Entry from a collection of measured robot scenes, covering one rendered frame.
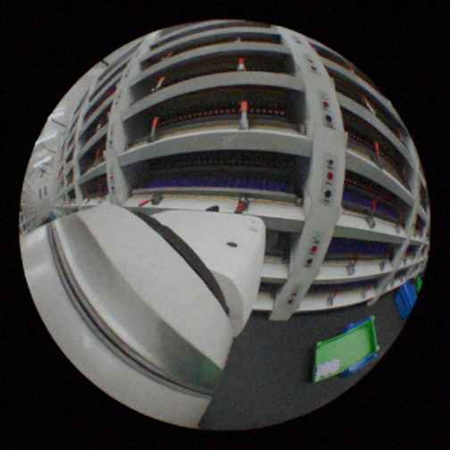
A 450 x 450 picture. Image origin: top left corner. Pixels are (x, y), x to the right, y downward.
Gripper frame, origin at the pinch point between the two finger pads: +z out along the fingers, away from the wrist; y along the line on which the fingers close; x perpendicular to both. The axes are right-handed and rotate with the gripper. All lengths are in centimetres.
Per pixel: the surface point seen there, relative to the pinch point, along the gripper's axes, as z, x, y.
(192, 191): 18.8, 2.7, -14.3
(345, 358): -7, -49, 53
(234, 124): 16.7, 21.4, -2.6
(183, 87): 9.6, 34.1, -15.5
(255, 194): 18.8, 2.8, 3.3
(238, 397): -18, -57, 12
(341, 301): 24, -39, 52
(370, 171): 13.1, 15.0, 37.3
